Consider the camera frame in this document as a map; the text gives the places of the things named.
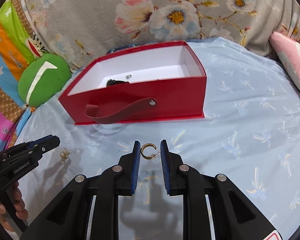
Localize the gold hoop earring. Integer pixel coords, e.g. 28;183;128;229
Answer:
140;142;161;160

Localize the green plush pillow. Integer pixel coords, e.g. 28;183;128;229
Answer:
18;53;71;107

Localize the colourful cartoon bedsheet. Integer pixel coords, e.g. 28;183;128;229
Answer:
0;0;47;151

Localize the dark red box handle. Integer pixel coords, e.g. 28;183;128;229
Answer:
84;97;158;124

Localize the pink white pillow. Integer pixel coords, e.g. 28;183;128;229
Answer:
269;31;300;90

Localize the left hand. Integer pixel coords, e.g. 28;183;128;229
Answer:
0;180;30;235

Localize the gold pearl drop earring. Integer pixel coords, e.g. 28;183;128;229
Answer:
59;148;70;164

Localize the grey floral blanket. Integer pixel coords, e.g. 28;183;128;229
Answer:
20;0;300;69

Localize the light blue palm cloth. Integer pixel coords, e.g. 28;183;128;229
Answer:
18;38;300;239

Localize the red open box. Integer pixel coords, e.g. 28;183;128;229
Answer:
59;41;207;125

